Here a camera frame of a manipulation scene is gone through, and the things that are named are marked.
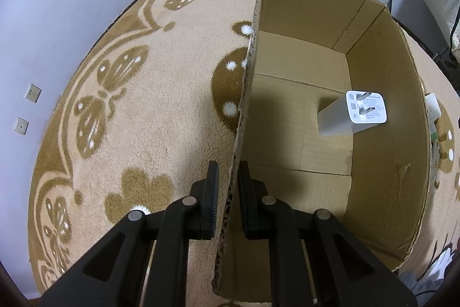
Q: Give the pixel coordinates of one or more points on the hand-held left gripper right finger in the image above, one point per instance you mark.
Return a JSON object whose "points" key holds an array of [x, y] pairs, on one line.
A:
{"points": [[245, 199]]}

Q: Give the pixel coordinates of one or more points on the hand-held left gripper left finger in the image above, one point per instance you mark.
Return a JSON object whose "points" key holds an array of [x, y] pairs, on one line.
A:
{"points": [[212, 199]]}

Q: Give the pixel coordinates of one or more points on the cardboard box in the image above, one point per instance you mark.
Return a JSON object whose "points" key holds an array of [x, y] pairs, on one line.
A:
{"points": [[305, 141]]}

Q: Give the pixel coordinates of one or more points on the white power adapter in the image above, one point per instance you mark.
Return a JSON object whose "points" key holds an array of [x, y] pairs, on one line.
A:
{"points": [[334, 120]]}

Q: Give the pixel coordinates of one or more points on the beige patterned rug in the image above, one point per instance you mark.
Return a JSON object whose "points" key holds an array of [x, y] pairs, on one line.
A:
{"points": [[161, 112]]}

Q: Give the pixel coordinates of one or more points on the grey cloth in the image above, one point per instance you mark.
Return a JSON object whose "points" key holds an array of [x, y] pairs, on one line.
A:
{"points": [[417, 283]]}

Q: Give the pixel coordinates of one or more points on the small white carton box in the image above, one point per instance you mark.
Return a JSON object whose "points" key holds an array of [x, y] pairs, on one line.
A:
{"points": [[432, 105]]}

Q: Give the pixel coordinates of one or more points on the black metal stand legs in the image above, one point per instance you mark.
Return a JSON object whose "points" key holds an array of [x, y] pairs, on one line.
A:
{"points": [[447, 62]]}

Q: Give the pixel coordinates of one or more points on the wall socket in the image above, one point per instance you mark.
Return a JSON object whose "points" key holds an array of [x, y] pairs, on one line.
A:
{"points": [[33, 92], [21, 126]]}

